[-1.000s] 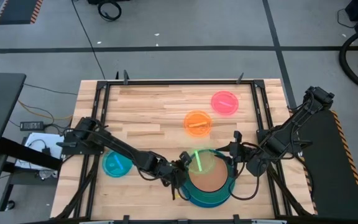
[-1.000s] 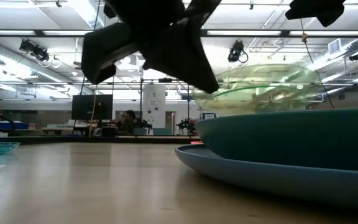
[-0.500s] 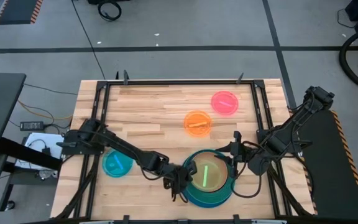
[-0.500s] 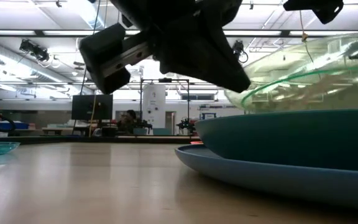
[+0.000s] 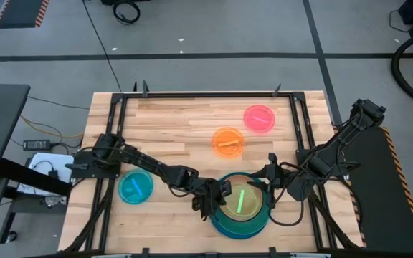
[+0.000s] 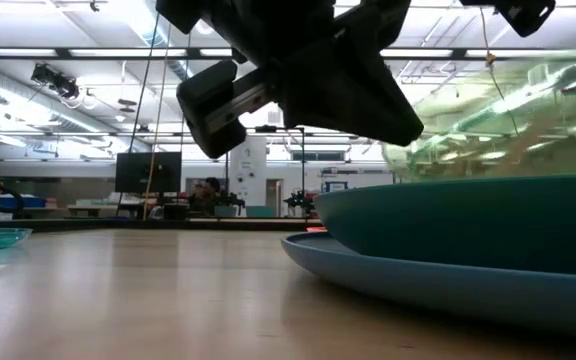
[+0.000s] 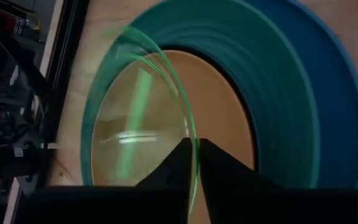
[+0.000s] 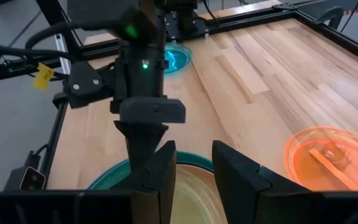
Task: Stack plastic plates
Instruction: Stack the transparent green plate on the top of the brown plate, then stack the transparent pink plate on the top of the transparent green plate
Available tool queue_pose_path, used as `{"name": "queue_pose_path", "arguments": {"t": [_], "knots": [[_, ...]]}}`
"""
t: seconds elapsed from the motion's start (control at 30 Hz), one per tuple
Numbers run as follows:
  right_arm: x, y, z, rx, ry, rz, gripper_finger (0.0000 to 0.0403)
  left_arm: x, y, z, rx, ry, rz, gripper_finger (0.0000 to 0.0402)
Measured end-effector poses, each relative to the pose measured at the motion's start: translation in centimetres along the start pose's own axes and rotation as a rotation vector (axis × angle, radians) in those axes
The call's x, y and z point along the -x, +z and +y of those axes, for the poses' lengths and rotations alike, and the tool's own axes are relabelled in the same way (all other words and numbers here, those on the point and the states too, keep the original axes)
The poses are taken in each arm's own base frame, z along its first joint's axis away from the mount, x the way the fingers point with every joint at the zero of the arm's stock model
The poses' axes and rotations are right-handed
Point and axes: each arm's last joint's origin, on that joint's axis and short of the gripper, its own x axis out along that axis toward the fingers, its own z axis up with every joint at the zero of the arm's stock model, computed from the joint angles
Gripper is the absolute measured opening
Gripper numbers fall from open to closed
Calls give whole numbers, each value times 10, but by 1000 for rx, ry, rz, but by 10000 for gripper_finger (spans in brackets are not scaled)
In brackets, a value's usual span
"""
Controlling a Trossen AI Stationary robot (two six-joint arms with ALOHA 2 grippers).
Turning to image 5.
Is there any yellow floor cable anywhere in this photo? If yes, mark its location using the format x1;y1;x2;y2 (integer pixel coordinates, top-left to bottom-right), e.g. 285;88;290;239
19;114;85;140

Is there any thin black floor cable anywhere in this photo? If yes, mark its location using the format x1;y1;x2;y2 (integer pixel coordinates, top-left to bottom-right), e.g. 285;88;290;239
27;95;91;110

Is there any thick black hose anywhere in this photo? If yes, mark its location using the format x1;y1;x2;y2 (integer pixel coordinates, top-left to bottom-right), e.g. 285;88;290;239
390;28;413;112

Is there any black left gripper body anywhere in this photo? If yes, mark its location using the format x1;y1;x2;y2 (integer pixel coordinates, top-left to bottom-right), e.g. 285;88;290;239
191;178;226;221

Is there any white paper sheet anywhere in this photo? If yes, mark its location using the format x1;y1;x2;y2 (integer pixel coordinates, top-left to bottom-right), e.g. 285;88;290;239
16;152;77;197

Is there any small dark teal plate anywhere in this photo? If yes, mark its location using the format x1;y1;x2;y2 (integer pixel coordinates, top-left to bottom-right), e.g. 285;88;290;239
216;173;267;229

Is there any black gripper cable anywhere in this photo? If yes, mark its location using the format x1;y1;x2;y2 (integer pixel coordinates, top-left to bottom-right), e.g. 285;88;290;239
269;161;307;228

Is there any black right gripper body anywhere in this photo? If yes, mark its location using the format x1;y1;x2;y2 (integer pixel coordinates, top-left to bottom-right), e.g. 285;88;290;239
265;153;292;209

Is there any black metal table frame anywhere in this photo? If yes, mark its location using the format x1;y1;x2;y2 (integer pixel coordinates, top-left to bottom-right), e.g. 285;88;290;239
62;91;364;254

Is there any small clear pink plate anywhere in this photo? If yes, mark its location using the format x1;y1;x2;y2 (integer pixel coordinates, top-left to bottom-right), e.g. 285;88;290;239
242;104;277;134

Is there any large hazard-striped floor mat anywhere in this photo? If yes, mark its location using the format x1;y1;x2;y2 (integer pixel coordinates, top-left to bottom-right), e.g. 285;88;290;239
345;125;413;255

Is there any small clear cyan plate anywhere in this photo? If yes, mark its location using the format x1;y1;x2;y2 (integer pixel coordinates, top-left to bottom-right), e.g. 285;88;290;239
117;168;155;206

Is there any coiled black cable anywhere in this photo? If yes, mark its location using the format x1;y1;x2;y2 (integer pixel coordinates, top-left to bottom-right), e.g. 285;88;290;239
112;0;141;26

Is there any small clear lime plate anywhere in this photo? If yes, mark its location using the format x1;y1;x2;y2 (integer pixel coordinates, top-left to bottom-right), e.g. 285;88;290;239
223;179;264;221

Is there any small hazard-striped floor mat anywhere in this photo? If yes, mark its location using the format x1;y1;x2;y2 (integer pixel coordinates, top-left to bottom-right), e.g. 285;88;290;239
0;0;50;29

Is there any long black floor cable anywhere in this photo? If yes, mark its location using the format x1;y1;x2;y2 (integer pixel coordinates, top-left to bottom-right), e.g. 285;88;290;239
82;0;123;92

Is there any black power adapter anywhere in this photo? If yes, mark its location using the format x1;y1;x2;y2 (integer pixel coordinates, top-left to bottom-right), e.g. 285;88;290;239
22;139;52;152

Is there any small clear orange plate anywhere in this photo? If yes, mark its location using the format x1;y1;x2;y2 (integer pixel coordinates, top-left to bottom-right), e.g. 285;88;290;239
211;126;246;159

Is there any large blue plate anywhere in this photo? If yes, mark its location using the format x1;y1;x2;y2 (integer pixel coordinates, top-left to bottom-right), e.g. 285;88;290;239
209;200;272;241

